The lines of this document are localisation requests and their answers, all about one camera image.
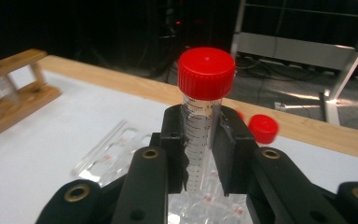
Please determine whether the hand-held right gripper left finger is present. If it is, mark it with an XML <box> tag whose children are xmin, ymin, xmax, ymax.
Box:
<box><xmin>150</xmin><ymin>104</ymin><xmax>190</xmax><ymax>194</ymax></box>

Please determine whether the red-capped clear tube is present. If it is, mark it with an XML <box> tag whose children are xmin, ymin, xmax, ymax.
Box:
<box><xmin>176</xmin><ymin>47</ymin><xmax>237</xmax><ymax>192</ymax></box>
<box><xmin>247</xmin><ymin>114</ymin><xmax>280</xmax><ymax>145</ymax></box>

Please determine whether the white metal stand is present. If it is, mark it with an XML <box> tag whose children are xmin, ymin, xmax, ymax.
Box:
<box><xmin>229</xmin><ymin>0</ymin><xmax>358</xmax><ymax>125</ymax></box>

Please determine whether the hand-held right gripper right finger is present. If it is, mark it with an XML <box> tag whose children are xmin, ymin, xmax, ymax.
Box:
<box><xmin>213</xmin><ymin>105</ymin><xmax>259</xmax><ymax>198</ymax></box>

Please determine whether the wooden test tube rack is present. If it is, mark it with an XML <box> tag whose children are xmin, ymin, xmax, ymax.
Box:
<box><xmin>0</xmin><ymin>49</ymin><xmax>62</xmax><ymax>146</ymax></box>

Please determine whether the clear plastic tube rack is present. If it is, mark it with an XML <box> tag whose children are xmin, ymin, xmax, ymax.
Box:
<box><xmin>71</xmin><ymin>119</ymin><xmax>253</xmax><ymax>224</ymax></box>

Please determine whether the dark equipment rack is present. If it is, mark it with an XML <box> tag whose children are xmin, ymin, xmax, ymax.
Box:
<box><xmin>153</xmin><ymin>0</ymin><xmax>189</xmax><ymax>43</ymax></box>

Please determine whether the white power plug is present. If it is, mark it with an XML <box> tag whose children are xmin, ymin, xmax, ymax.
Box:
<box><xmin>274</xmin><ymin>101</ymin><xmax>289</xmax><ymax>112</ymax></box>

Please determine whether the black cable under stand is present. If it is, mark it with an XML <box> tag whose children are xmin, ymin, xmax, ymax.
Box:
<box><xmin>234</xmin><ymin>57</ymin><xmax>321</xmax><ymax>82</ymax></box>

